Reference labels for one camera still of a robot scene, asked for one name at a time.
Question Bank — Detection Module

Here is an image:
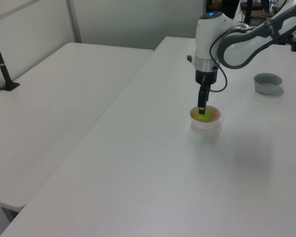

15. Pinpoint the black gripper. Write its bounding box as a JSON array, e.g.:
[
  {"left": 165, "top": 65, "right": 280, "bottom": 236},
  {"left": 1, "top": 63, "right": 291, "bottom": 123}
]
[{"left": 194, "top": 69, "right": 218, "bottom": 116}]

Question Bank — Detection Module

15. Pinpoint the yellow-green pear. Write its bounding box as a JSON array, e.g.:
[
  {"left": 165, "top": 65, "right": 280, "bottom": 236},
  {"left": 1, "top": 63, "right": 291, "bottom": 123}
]
[{"left": 193, "top": 109, "right": 213, "bottom": 123}]

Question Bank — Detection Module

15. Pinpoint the pink plastic bowl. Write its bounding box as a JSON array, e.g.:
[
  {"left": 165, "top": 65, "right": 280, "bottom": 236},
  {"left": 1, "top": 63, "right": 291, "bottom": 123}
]
[{"left": 189, "top": 104, "right": 222, "bottom": 131}]

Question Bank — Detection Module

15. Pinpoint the grey plastic bowl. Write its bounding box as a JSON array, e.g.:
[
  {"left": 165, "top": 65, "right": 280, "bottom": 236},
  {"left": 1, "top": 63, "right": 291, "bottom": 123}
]
[{"left": 253, "top": 73, "right": 283, "bottom": 94}]

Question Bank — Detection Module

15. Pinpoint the black monitor stand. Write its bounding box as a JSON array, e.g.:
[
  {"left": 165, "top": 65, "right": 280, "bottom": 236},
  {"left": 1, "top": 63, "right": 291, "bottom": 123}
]
[{"left": 243, "top": 0, "right": 254, "bottom": 25}]

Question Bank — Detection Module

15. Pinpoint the brown flat board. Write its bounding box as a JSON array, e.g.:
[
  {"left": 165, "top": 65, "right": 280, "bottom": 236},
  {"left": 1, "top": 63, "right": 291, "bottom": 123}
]
[{"left": 251, "top": 9, "right": 272, "bottom": 18}]

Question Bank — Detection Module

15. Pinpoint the white side table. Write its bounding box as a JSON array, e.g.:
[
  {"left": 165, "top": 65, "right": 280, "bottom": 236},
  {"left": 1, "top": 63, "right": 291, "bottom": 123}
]
[{"left": 0, "top": 42, "right": 154, "bottom": 213}]

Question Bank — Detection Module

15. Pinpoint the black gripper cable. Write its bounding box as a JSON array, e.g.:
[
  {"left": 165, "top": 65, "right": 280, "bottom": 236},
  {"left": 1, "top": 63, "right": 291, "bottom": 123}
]
[{"left": 209, "top": 24, "right": 229, "bottom": 93}]

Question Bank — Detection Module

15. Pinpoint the grey metal partition post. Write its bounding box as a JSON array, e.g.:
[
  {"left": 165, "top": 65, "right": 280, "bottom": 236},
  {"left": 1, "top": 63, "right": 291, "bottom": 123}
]
[{"left": 66, "top": 0, "right": 82, "bottom": 44}]

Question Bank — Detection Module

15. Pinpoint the black camera stand pole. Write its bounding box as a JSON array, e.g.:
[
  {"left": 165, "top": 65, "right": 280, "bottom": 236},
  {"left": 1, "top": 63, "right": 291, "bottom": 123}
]
[{"left": 0, "top": 22, "right": 21, "bottom": 92}]

